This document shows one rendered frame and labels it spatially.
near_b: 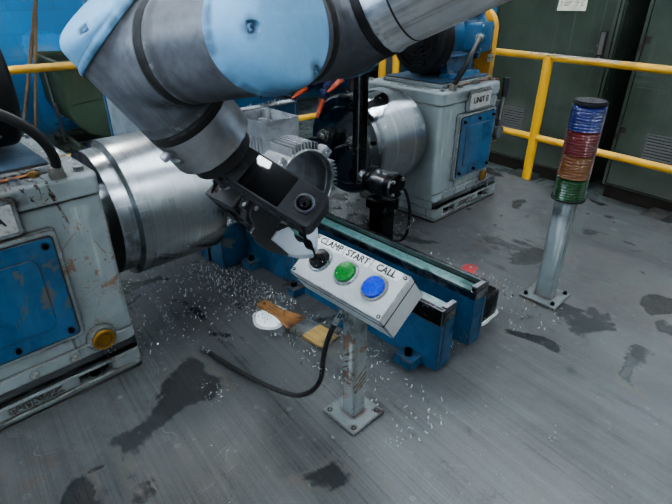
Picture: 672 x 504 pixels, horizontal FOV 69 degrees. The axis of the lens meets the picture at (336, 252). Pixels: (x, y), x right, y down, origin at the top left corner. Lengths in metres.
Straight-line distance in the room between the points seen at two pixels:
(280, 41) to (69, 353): 0.67
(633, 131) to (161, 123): 3.78
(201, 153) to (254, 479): 0.45
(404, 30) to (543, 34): 3.91
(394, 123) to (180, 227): 0.60
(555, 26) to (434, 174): 3.02
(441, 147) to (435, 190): 0.12
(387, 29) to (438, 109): 0.90
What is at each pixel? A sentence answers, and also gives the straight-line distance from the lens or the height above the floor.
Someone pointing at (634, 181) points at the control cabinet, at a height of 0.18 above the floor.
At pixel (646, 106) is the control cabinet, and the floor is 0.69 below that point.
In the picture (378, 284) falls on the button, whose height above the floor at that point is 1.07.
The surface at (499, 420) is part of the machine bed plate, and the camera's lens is 0.85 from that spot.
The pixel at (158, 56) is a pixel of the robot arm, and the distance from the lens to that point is 0.42.
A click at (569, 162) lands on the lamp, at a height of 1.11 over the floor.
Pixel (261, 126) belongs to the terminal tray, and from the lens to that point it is 1.08.
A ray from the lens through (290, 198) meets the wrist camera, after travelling 0.52.
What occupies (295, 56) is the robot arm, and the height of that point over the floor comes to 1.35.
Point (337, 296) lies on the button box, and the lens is 0.64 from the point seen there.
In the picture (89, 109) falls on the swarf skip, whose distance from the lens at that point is 5.13.
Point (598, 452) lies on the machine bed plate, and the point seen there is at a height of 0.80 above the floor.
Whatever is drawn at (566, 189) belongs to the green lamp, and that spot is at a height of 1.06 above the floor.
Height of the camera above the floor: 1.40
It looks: 28 degrees down
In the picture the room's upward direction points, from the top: straight up
